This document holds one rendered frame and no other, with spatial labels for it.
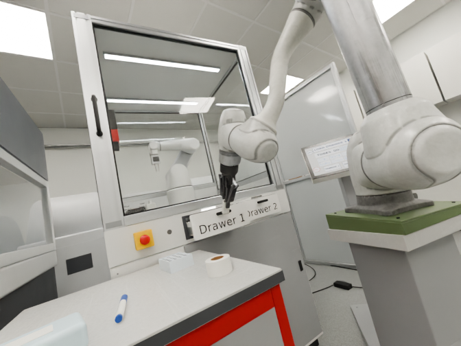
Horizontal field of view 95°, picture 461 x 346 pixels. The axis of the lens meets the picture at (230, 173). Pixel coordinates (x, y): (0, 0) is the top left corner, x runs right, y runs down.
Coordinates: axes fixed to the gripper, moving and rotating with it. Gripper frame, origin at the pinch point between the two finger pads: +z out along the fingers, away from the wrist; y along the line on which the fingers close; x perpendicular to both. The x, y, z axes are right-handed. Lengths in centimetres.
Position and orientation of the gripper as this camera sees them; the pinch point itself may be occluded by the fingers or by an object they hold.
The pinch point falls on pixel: (226, 206)
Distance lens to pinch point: 94.1
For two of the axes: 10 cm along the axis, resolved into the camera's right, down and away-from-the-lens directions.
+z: -0.8, 9.2, 3.8
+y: -5.2, -3.6, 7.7
